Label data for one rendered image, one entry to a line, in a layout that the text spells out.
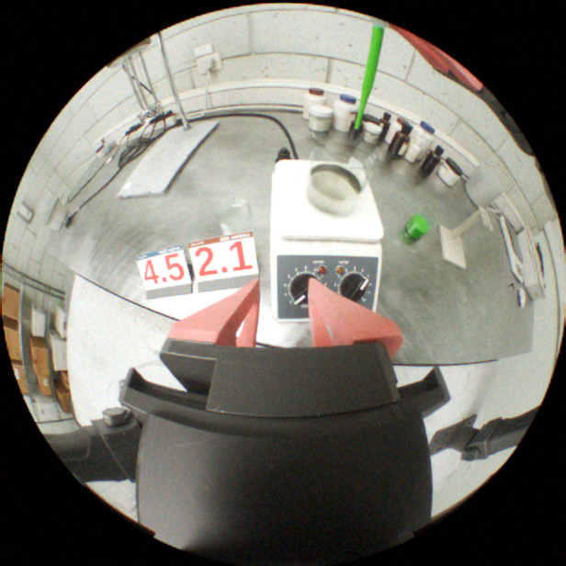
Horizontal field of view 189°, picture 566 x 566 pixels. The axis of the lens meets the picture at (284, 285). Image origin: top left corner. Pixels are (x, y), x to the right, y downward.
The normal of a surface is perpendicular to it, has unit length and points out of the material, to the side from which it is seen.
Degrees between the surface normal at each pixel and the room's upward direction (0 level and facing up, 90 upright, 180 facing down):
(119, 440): 72
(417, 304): 0
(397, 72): 90
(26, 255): 90
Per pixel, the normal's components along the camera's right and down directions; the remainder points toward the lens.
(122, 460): 0.93, -0.29
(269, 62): -0.21, 0.95
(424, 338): 0.00, -0.25
